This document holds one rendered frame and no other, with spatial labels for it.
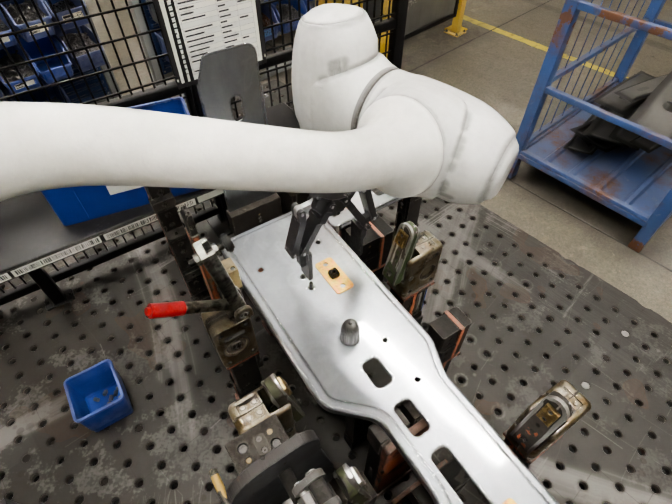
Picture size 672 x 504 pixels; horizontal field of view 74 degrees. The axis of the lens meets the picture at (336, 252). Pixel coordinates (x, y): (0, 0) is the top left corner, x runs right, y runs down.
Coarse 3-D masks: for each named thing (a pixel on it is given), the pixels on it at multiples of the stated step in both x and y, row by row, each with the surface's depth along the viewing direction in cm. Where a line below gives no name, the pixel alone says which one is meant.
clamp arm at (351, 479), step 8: (344, 464) 54; (336, 472) 54; (344, 472) 53; (352, 472) 54; (336, 480) 54; (344, 480) 53; (352, 480) 53; (360, 480) 54; (344, 488) 53; (352, 488) 52; (360, 488) 53; (352, 496) 53; (360, 496) 55; (368, 496) 59
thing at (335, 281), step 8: (320, 264) 87; (328, 264) 87; (336, 264) 87; (320, 272) 85; (328, 272) 85; (336, 272) 84; (328, 280) 84; (336, 280) 84; (344, 280) 84; (336, 288) 83; (344, 288) 83
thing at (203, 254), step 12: (204, 240) 62; (228, 240) 62; (204, 252) 61; (216, 252) 62; (192, 264) 61; (204, 264) 61; (216, 264) 62; (216, 276) 64; (228, 276) 65; (228, 288) 67; (228, 300) 69; (240, 300) 71
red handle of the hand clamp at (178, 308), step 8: (152, 304) 63; (160, 304) 64; (168, 304) 65; (176, 304) 65; (184, 304) 66; (192, 304) 67; (200, 304) 68; (208, 304) 69; (216, 304) 70; (224, 304) 71; (144, 312) 63; (152, 312) 63; (160, 312) 63; (168, 312) 64; (176, 312) 65; (184, 312) 66; (192, 312) 68; (200, 312) 69
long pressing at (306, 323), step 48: (240, 240) 91; (336, 240) 91; (288, 288) 83; (384, 288) 84; (288, 336) 77; (336, 336) 77; (384, 336) 77; (336, 384) 71; (432, 384) 71; (432, 432) 66; (480, 432) 66; (432, 480) 62; (480, 480) 62; (528, 480) 62
